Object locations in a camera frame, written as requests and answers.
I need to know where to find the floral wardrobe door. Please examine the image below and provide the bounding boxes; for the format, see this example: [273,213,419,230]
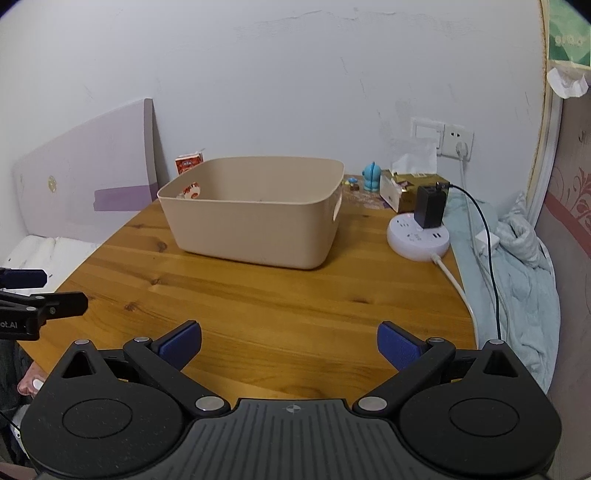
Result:
[525,0,591,462]

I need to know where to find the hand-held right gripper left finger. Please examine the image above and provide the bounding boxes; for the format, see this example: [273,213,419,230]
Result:
[55,320,232,419]

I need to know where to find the red milk carton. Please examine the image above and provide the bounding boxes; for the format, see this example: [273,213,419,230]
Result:
[174,152,205,199]

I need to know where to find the white wall switch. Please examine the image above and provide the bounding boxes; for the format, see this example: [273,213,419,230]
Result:
[410,117,447,149]

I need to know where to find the black charger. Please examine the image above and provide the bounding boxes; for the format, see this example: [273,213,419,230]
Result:
[413,182,450,230]

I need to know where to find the white pillow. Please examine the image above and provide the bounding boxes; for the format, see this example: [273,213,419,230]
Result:
[0,234,101,297]

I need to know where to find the light blue blanket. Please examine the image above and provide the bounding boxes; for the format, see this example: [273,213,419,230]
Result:
[442,188,560,394]

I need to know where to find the white adapter block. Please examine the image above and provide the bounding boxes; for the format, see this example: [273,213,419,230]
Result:
[475,232,501,256]

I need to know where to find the white wall socket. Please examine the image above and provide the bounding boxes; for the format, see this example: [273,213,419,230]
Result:
[438,122,475,161]

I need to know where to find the gold tissue box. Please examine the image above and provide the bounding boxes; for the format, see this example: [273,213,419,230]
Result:
[379,140,451,214]

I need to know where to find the white power strip cord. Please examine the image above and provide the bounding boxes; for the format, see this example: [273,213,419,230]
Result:
[432,255,479,326]

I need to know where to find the white plug cable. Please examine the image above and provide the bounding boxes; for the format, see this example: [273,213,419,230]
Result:
[460,157,485,238]

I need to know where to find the lavender bed headboard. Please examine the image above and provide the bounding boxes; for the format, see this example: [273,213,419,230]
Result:
[11,97,158,251]

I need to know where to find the beige plastic storage bin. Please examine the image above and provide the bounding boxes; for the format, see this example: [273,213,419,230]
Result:
[157,157,345,271]

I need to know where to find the black charger cable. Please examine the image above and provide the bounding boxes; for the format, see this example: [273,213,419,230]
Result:
[445,183,505,343]

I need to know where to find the white round power strip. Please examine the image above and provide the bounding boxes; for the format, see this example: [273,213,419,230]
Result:
[386,214,451,260]

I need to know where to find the person's left hand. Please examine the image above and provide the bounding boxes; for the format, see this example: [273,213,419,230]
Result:
[17,368,45,398]

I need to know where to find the blue cartoon figurine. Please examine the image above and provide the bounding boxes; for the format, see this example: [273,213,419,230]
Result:
[362,162,382,192]

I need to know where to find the green tissue pack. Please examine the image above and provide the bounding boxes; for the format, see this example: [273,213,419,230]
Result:
[547,0,591,71]

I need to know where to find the white crumpled tissue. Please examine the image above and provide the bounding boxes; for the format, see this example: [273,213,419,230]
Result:
[547,66,590,99]

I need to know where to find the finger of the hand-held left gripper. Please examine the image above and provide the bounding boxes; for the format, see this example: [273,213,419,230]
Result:
[0,269,48,288]
[0,291,89,321]

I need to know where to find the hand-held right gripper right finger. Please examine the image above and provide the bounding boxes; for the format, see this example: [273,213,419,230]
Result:
[352,322,525,419]

